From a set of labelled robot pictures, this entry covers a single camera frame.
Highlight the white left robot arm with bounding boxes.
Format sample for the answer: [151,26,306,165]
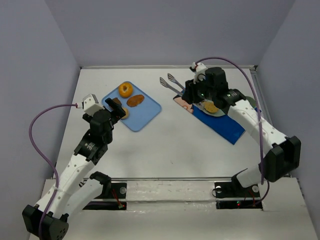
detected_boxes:
[22,94,126,240]

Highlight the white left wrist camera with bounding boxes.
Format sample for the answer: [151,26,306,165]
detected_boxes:
[82,94,104,116]

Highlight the pale green plate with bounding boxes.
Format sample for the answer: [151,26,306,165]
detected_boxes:
[199,100,225,117]

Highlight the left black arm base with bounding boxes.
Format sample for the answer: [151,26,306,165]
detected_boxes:
[83,171,127,211]

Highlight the light blue tray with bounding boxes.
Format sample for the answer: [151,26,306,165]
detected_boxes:
[101,81,162,132]

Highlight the pale green cup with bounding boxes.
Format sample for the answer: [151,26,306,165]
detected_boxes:
[246,96,257,109]

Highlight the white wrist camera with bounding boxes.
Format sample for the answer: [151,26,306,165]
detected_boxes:
[190,62,208,84]
[82,94,104,116]

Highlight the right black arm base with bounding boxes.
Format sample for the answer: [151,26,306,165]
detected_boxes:
[211,171,263,210]

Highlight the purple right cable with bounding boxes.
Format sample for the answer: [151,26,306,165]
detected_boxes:
[192,57,271,207]

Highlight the metal mounting rail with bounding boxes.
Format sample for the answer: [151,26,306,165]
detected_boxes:
[77,176,236,182]

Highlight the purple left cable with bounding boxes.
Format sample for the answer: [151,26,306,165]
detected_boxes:
[28,103,83,240]

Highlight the purple cable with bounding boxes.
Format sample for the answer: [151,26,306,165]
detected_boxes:
[28,103,83,240]
[192,57,271,207]

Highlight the round seeded bread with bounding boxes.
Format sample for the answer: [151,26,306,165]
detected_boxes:
[203,101,219,114]

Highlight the blue cartoon placemat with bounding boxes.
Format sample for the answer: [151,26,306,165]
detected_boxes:
[173,95,245,145]

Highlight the orange bagel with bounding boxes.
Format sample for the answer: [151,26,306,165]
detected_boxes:
[118,82,134,98]

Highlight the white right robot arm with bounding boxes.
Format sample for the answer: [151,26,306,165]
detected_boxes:
[182,63,302,188]

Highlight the pale round bun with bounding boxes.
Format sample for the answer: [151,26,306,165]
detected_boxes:
[121,107,130,120]

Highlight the dark brown small bread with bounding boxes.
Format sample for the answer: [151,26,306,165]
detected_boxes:
[112,97,122,105]

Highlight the brown flat pastry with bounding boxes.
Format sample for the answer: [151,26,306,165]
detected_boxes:
[126,94,145,108]

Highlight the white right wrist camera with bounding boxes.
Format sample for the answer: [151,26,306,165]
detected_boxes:
[190,62,208,84]

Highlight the metal tongs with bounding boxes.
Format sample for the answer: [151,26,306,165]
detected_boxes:
[159,73,187,97]

